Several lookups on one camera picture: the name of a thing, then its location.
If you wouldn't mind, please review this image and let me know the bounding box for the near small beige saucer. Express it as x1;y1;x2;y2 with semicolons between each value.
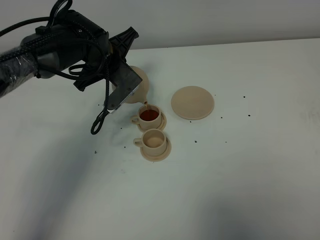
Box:
140;138;172;162

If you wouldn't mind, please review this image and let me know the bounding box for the beige teacup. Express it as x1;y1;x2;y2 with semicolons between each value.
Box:
133;128;167;157
130;104;162;132

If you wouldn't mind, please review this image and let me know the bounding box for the small beige saucer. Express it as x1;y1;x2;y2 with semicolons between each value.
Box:
140;138;172;162
137;112;167;132

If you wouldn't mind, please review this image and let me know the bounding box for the near beige teacup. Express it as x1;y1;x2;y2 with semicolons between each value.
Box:
133;128;167;157

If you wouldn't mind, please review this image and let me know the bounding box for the far small beige saucer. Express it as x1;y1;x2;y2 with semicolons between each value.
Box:
137;112;167;132

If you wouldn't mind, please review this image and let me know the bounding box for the beige ceramic teapot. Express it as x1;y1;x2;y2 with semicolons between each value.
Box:
108;65;150;109

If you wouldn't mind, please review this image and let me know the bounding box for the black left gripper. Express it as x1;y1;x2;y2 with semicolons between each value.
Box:
73;26;139;92

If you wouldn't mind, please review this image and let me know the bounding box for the large beige teapot saucer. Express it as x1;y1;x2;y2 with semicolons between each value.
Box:
171;86;215;120

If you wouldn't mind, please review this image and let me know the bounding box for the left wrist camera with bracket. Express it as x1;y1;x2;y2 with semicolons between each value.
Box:
102;59;142;116

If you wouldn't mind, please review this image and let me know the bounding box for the far beige teacup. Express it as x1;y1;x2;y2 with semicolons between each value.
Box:
130;104;162;132

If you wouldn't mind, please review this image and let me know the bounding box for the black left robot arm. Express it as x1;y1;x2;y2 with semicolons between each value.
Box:
0;10;142;97

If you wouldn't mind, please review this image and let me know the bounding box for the black braided left camera cable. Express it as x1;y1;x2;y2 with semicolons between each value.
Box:
0;0;112;136

